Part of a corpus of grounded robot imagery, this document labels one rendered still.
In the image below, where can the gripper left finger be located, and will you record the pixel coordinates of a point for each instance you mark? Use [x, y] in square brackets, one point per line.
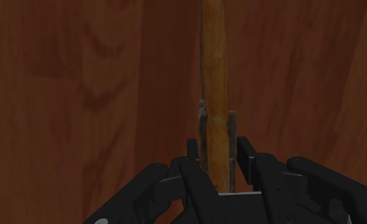
[158, 192]

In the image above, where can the long wooden stick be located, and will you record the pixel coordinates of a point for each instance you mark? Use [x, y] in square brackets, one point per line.
[214, 93]

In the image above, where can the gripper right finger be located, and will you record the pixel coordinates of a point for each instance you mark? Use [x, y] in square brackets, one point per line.
[295, 189]

